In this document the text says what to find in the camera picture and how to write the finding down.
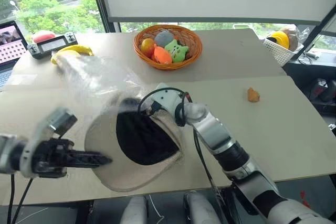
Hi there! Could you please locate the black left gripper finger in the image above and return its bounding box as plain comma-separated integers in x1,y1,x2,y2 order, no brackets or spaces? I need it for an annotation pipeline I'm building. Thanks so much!
69,158,113,168
69,150,113,162

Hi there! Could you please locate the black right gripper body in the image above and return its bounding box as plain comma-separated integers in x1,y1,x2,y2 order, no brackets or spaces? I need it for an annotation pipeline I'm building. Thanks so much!
121,97,159,117

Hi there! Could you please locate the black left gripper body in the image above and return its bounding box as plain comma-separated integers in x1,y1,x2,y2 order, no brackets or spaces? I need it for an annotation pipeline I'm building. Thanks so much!
33,138,76,179

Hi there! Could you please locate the beige bag with black lining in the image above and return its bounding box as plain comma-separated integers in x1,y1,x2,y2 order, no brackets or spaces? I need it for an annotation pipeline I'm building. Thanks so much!
84,90,186,193

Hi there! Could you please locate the clear plastic bag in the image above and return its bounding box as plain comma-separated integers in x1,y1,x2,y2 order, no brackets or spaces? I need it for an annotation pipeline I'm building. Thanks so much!
56,54,148,120

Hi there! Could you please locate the orange wicker basket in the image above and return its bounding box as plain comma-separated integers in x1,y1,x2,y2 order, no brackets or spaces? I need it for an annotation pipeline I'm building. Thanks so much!
133,24,204,71

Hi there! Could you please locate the orange plush fish toy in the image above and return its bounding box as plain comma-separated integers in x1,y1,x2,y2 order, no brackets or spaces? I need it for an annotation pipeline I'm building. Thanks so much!
151,46,173,65

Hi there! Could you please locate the orange yellow toy fruit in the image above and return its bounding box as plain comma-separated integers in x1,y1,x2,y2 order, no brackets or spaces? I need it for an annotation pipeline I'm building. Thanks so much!
140,38,156,55

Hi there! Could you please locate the green plush cat toy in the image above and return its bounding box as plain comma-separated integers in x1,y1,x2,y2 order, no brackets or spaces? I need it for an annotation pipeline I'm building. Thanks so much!
164,39,191,63

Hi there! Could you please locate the grey plush toy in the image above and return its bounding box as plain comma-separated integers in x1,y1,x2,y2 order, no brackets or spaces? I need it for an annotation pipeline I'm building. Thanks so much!
154,30,176,48

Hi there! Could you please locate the slim yellow toy banana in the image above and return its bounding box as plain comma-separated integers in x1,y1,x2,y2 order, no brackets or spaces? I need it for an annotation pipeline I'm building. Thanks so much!
56,45,95,57

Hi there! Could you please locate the fat yellow toy banana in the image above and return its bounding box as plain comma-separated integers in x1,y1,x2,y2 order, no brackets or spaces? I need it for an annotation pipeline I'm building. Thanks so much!
50,50,81,65

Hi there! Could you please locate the black handheld controller with screen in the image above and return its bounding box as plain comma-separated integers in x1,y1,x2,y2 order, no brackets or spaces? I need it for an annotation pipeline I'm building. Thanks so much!
26,31,78,60

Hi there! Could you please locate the red toy vegetable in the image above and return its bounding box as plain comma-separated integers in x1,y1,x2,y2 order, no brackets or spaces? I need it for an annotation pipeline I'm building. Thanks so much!
32,30,56,44

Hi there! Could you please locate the open laptop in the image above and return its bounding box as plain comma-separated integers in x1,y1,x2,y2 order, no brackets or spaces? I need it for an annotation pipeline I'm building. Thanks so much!
0,20,29,91

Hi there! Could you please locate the pale grey rounded shape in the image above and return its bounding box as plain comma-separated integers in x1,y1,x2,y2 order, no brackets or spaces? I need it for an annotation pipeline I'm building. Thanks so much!
183,190,223,224

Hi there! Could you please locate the small orange-brown toy nugget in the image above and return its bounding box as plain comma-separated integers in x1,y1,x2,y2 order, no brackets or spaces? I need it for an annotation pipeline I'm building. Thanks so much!
247,87,261,103

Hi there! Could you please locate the white plastic slotted basket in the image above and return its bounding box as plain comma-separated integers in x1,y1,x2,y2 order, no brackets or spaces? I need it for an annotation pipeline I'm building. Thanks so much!
262,36,306,67

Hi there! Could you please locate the yellow round toy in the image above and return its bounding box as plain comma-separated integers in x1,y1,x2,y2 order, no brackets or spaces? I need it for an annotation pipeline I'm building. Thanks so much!
269,30,290,50

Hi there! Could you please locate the brown round toy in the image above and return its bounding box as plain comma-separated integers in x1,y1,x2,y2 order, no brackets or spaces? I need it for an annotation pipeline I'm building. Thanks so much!
279,25,299,52

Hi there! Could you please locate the crumpled clear wrapper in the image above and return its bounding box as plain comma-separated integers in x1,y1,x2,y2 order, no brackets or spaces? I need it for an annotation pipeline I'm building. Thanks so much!
288,24,311,49

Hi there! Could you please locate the black and red power tool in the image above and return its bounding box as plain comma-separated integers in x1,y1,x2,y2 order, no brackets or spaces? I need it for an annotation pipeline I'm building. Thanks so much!
309,77,336,115

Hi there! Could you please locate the black side desk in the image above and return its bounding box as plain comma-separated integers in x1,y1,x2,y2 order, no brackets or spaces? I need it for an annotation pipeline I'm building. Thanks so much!
282,49,336,135

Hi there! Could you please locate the small red floor object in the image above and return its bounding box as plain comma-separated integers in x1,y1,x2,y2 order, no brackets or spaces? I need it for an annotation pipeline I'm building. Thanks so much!
300,190,312,209

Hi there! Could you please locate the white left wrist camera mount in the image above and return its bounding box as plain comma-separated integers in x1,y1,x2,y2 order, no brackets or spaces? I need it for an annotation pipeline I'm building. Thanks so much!
19,106,79,179

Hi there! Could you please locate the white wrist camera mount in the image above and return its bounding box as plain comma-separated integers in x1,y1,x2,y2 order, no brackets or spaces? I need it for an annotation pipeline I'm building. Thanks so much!
19,106,79,179
150,83,187,116

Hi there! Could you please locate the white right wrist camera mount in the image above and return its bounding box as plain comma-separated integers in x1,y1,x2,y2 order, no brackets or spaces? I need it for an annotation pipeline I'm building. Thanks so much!
150,83,187,116

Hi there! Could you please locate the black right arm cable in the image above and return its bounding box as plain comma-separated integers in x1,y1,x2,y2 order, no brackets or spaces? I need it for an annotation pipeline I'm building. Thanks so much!
137,88,229,224

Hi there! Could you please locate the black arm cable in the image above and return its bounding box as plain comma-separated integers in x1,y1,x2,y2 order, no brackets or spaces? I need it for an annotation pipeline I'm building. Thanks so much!
137,88,229,224
7,173,16,224
10,178,35,224

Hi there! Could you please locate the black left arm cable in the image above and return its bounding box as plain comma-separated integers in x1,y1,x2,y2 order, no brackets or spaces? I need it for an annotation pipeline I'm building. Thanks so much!
10,178,35,224
7,173,16,224

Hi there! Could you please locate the thin white wire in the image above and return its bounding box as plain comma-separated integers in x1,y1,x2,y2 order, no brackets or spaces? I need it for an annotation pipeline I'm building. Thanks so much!
148,195,165,224

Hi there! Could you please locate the dark window frame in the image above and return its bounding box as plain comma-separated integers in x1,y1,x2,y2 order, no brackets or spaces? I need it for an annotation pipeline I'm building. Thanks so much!
88,0,123,34

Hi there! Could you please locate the thin black desk cable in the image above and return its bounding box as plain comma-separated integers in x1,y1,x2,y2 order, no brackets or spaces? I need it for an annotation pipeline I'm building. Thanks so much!
298,49,320,66

